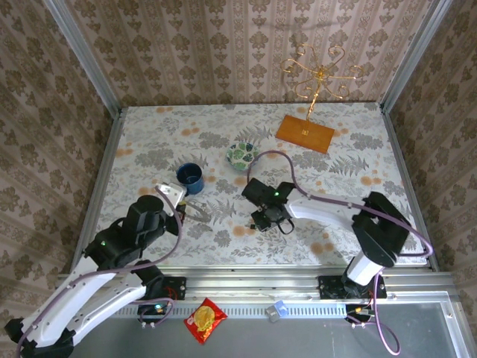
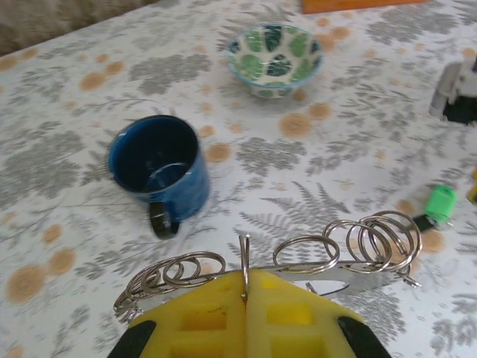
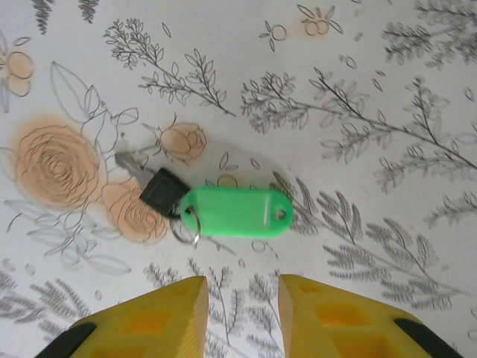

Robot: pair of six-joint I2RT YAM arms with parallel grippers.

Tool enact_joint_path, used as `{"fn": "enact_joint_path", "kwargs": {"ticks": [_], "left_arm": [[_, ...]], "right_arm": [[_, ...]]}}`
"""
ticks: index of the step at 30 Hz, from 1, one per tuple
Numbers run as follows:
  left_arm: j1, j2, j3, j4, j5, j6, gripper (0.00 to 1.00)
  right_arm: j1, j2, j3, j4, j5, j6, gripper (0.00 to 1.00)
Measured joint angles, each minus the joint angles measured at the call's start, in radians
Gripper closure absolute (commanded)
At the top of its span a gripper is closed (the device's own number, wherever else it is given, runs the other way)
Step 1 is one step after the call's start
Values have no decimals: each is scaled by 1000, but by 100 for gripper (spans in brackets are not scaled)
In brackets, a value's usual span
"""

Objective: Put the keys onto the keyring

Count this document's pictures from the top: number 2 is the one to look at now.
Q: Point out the green leaf pattern bowl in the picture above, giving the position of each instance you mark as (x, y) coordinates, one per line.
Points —
(275, 78)

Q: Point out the metal key holder with rings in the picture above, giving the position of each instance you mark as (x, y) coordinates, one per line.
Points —
(316, 265)

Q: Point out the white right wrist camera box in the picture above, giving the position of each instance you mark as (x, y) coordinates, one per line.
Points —
(451, 82)

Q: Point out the blue enamel mug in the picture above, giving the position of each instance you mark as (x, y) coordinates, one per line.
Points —
(186, 186)

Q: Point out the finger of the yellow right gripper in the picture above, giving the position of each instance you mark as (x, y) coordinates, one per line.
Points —
(474, 194)

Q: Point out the green key tag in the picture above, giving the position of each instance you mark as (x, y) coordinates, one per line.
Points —
(441, 203)

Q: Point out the gold stand with wooden base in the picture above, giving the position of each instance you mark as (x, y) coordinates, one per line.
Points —
(354, 5)

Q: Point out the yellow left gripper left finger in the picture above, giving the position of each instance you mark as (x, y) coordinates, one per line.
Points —
(201, 335)

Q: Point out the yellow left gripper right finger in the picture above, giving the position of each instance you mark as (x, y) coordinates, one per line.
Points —
(298, 328)

